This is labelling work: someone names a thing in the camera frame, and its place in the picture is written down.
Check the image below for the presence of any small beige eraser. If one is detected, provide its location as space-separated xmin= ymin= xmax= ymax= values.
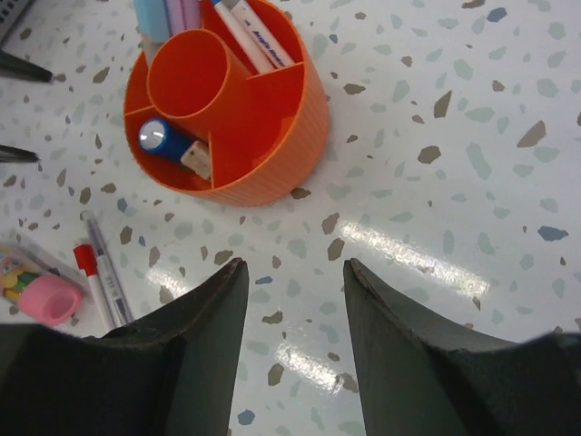
xmin=180 ymin=140 xmax=212 ymax=181

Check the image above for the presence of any pink cap clear tube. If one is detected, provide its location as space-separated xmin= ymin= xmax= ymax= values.
xmin=1 ymin=243 xmax=83 ymax=327

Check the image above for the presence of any grey cap acrylic marker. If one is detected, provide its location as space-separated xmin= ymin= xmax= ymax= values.
xmin=225 ymin=0 xmax=295 ymax=68

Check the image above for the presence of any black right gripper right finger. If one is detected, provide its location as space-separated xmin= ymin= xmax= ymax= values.
xmin=343 ymin=259 xmax=580 ymax=435

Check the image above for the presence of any blue tip white pen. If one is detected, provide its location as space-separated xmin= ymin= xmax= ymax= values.
xmin=211 ymin=0 xmax=274 ymax=74

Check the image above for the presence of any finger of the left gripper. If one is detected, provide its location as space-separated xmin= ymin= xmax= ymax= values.
xmin=0 ymin=144 xmax=39 ymax=164
xmin=0 ymin=51 xmax=54 ymax=83

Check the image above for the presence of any clear purple gel pen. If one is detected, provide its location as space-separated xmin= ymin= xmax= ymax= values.
xmin=81 ymin=211 xmax=133 ymax=327

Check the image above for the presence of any purple highlighter pen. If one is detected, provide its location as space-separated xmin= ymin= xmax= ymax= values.
xmin=165 ymin=0 xmax=202 ymax=35

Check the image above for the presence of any orange round organizer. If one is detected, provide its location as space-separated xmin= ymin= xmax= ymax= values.
xmin=123 ymin=1 xmax=330 ymax=206

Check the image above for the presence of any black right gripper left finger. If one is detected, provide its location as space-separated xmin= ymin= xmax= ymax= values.
xmin=1 ymin=258 xmax=249 ymax=435

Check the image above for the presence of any blue cap grey glue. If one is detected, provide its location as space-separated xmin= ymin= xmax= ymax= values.
xmin=138 ymin=118 xmax=193 ymax=163

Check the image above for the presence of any red white eraser pen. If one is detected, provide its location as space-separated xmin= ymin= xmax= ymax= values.
xmin=74 ymin=243 xmax=115 ymax=332

